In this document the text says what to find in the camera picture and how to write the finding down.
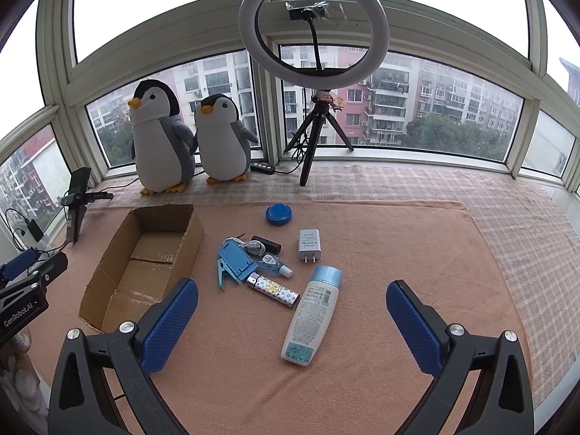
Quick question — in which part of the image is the white wall charger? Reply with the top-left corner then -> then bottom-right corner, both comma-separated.
298,229 -> 323,262

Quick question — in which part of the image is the white usb cable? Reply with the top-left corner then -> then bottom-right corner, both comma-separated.
224,236 -> 266,257

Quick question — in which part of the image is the white lotion bottle blue cap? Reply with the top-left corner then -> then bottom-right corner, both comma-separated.
280,265 -> 344,365

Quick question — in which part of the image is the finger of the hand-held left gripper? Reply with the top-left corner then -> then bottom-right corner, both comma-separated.
0,248 -> 69,288

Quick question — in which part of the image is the black gooseneck phone holder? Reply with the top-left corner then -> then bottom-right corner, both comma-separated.
285,1 -> 347,71

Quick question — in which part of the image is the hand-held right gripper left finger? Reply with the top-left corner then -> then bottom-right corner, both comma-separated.
47,277 -> 200,435

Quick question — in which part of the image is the large penguin plush toy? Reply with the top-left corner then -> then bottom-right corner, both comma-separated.
128,79 -> 199,196

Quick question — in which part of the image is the patterned small tube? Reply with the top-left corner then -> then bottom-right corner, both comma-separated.
246,274 -> 301,308

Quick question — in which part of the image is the white window frame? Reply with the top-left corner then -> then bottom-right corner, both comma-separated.
0,0 -> 580,193

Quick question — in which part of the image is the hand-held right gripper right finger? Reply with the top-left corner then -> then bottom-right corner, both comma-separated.
386,280 -> 535,435

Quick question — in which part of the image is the small penguin plush toy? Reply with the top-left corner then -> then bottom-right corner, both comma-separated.
194,93 -> 260,185

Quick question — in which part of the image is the checked beige cloth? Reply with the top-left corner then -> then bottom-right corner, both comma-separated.
91,163 -> 580,418

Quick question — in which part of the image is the brown cardboard box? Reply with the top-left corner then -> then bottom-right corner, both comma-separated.
79,204 -> 206,334

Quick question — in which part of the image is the small black cylinder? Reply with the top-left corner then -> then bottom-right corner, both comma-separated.
250,235 -> 282,254

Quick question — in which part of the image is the black ring light cable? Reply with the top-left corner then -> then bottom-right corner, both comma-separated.
274,127 -> 315,175

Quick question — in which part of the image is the white ring light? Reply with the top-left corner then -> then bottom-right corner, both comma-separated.
238,0 -> 390,89

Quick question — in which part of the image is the small blue item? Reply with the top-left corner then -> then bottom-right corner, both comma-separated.
258,254 -> 294,278

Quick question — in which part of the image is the black gripper stand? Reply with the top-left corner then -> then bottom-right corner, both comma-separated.
58,167 -> 115,244

